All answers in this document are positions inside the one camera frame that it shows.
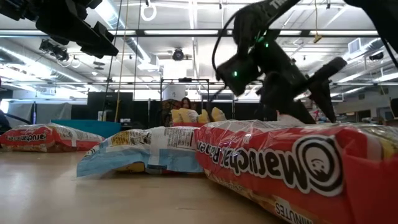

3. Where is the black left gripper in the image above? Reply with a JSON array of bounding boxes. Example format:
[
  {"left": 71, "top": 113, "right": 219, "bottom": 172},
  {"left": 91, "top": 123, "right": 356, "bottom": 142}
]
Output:
[{"left": 34, "top": 0, "right": 119, "bottom": 59}]

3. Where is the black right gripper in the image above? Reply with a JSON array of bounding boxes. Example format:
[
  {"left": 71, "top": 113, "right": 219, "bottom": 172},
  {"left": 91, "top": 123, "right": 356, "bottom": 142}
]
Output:
[{"left": 260, "top": 42, "right": 348, "bottom": 124}]

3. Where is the red Maruchan noodle pack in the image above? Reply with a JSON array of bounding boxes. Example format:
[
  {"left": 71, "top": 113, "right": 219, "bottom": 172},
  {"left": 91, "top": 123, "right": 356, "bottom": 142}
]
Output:
[
  {"left": 0, "top": 123, "right": 106, "bottom": 153},
  {"left": 193, "top": 119, "right": 398, "bottom": 224}
]

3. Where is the blue plastic bin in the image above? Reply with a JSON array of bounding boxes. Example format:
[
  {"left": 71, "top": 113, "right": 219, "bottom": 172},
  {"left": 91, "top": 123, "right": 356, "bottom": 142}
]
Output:
[{"left": 50, "top": 119, "right": 122, "bottom": 141}]

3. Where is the blue Maruchan noodle pack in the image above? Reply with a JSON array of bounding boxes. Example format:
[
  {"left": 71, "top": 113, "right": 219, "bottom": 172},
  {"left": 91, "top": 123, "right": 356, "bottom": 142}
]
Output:
[{"left": 76, "top": 126, "right": 205, "bottom": 178}]

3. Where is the ceiling light panel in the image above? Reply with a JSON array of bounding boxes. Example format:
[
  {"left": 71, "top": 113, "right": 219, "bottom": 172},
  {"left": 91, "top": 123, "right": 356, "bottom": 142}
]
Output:
[
  {"left": 309, "top": 29, "right": 380, "bottom": 35},
  {"left": 143, "top": 29, "right": 220, "bottom": 35},
  {"left": 107, "top": 29, "right": 137, "bottom": 35}
]

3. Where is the black ceiling-mounted device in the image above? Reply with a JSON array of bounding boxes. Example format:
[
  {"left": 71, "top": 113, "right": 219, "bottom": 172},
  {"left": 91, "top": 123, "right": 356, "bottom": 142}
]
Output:
[{"left": 39, "top": 39, "right": 70, "bottom": 62}]

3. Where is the black partition curtain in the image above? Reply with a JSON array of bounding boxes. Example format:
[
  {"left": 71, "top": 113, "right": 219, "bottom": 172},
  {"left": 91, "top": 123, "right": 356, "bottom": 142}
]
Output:
[{"left": 233, "top": 101, "right": 265, "bottom": 121}]

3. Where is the yellow hanging hook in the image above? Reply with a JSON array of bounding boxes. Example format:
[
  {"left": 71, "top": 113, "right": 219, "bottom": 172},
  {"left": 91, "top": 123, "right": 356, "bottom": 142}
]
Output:
[{"left": 312, "top": 0, "right": 323, "bottom": 44}]

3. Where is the white ceiling vent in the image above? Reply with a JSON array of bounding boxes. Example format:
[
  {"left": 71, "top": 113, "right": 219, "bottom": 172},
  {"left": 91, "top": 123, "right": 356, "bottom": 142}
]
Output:
[{"left": 348, "top": 37, "right": 362, "bottom": 55}]

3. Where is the white cylinder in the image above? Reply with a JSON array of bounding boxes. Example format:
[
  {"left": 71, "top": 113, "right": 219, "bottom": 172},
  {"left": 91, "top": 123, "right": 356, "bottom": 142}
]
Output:
[{"left": 162, "top": 84, "right": 187, "bottom": 101}]

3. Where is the grey partition cloth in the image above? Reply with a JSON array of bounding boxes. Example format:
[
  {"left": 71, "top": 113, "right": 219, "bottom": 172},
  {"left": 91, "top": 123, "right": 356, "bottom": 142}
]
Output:
[{"left": 7, "top": 102, "right": 73, "bottom": 124}]

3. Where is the patterned red tapestry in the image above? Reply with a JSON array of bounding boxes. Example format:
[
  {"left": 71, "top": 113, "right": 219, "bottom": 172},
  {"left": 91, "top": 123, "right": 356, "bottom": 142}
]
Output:
[{"left": 161, "top": 98, "right": 184, "bottom": 111}]

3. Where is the red plastic bin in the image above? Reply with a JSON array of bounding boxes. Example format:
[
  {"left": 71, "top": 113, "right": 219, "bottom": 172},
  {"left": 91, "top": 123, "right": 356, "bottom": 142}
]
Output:
[{"left": 172, "top": 121, "right": 206, "bottom": 128}]

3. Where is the white hanging ring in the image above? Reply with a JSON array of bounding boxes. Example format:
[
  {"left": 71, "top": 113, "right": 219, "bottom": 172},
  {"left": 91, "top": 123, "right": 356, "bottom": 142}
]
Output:
[{"left": 139, "top": 2, "right": 158, "bottom": 22}]

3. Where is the black ceiling camera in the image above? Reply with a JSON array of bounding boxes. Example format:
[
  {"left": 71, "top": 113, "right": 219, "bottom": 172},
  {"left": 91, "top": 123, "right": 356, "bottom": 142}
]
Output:
[{"left": 172, "top": 48, "right": 185, "bottom": 62}]

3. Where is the black stand frame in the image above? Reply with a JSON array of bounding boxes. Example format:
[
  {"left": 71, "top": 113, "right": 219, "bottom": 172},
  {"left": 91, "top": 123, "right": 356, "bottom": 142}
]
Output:
[{"left": 160, "top": 77, "right": 211, "bottom": 125}]

